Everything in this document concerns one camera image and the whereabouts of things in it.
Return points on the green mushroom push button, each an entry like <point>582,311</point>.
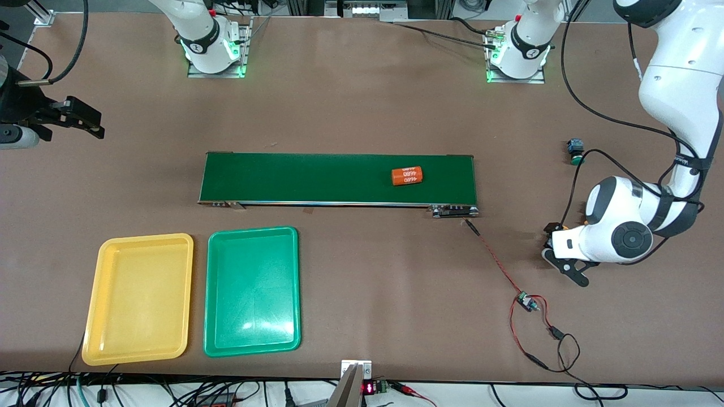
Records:
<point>576,154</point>

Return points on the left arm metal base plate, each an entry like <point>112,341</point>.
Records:
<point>537,79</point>

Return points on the orange 4680 battery cylinder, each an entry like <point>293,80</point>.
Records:
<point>407,176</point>

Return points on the yellow plastic tray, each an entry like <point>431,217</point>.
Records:
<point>138,299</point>

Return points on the red alligator clip lead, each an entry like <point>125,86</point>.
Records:
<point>404,388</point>

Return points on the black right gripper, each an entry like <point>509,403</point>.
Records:
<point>18,105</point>

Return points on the green conveyor belt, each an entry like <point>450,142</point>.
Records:
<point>317,178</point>

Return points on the small speed controller board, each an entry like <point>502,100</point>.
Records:
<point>526,302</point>

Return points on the aluminium extrusion frame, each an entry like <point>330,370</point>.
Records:
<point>42,14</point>

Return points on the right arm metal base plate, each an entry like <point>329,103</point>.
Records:
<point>246,51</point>

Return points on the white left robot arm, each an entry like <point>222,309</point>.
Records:
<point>679,85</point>

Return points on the red digit display module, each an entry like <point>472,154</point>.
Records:
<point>369,388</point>

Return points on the lit white control box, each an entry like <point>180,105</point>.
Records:
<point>373,10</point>

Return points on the grey metal camera bracket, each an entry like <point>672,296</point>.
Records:
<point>348,390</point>

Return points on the green plastic tray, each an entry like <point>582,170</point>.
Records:
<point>251,294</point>

